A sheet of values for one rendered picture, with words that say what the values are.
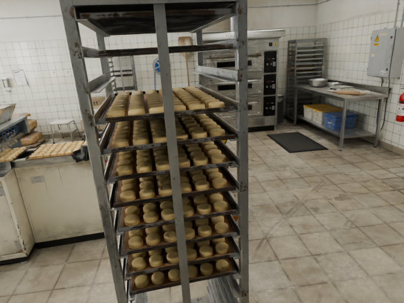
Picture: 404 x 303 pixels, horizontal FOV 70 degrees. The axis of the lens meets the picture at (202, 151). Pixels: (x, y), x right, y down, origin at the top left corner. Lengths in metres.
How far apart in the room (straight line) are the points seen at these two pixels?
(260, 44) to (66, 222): 4.67
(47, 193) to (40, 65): 4.72
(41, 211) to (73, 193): 0.32
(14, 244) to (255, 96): 4.81
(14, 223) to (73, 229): 0.49
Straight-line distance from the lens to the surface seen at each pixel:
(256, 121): 6.22
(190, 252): 1.12
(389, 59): 5.25
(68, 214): 2.97
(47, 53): 7.24
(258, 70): 6.00
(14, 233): 2.96
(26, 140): 6.70
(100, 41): 1.45
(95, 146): 0.88
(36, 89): 7.39
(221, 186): 0.99
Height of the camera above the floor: 1.66
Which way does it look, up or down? 19 degrees down
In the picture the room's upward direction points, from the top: 3 degrees counter-clockwise
